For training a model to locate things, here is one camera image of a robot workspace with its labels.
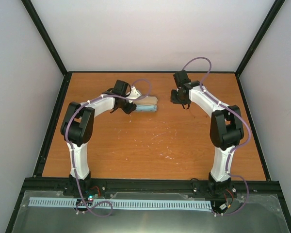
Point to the light blue cleaning cloth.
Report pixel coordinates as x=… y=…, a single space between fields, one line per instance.
x=146 y=108

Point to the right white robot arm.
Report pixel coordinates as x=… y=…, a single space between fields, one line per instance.
x=226 y=129

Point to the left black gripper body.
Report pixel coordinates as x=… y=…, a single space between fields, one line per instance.
x=127 y=110

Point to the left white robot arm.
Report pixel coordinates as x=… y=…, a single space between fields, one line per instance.
x=78 y=123

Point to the light blue slotted cable duct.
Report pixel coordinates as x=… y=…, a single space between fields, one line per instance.
x=193 y=205

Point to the brown striped glasses case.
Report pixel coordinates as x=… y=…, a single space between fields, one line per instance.
x=149 y=100

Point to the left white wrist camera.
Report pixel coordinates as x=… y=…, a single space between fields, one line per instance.
x=134 y=94

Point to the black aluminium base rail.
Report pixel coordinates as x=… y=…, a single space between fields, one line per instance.
x=191 y=188

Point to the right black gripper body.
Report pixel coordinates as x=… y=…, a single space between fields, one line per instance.
x=177 y=99

